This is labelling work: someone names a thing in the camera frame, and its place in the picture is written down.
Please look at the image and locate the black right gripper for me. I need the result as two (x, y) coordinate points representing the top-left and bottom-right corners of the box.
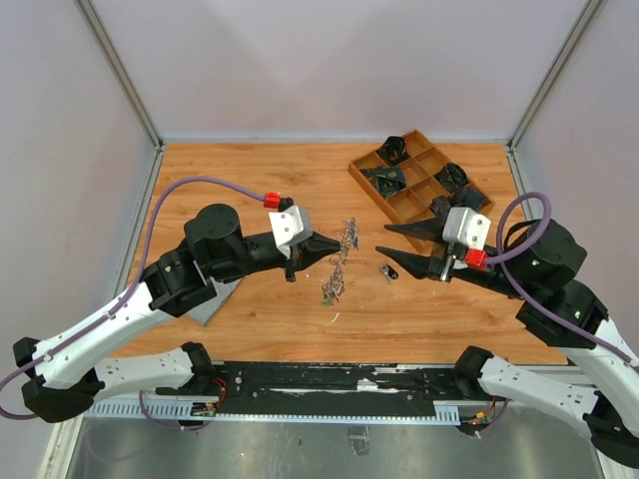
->
(373, 210), (531, 297)

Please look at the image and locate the large metal keyring disc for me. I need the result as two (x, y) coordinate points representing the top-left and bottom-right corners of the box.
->
(321, 218), (359, 307)

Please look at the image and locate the silver key with black tag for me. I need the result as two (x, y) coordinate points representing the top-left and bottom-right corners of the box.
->
(378, 264), (398, 283)

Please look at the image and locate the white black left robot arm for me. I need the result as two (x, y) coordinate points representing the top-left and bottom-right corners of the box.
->
(13, 204), (340, 423)

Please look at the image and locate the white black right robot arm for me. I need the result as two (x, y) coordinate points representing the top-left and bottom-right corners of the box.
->
(378, 208), (638, 469)

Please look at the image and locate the dark folded cloth pair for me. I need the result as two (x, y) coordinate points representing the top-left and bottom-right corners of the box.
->
(429, 187), (489, 216)

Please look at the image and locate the dark green folded cloth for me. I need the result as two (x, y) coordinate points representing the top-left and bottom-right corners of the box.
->
(434, 163), (469, 194)

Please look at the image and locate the wooden compartment tray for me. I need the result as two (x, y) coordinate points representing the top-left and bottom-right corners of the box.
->
(347, 130), (494, 224)

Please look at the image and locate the blue patterned folded cloth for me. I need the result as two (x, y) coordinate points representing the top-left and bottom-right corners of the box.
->
(360, 166), (407, 200)

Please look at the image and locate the dark patterned folded cloth top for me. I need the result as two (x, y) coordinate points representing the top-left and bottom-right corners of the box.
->
(376, 136), (409, 166)

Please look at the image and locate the grey felt cloth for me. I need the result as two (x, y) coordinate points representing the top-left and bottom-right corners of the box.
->
(187, 278), (242, 326)

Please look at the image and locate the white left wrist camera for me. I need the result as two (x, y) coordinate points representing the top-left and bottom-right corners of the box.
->
(269, 198), (314, 259)

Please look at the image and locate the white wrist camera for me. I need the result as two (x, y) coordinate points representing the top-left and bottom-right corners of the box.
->
(441, 207), (491, 269)
(269, 198), (314, 259)

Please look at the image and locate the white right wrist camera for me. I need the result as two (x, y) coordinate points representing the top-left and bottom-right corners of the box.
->
(441, 207), (491, 269)

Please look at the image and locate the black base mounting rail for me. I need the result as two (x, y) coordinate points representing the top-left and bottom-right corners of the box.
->
(155, 361), (490, 418)

